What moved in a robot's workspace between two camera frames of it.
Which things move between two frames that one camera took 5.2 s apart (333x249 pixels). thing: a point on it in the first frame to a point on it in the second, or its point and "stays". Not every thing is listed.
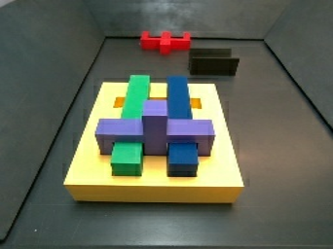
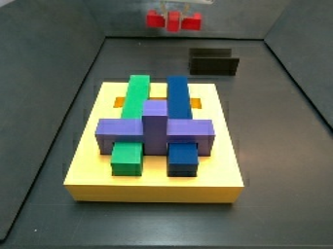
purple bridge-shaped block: x=155 y=131 stays
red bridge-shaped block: x=166 y=43 to x=155 y=20
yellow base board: x=217 y=184 stays
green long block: x=126 y=162 stays
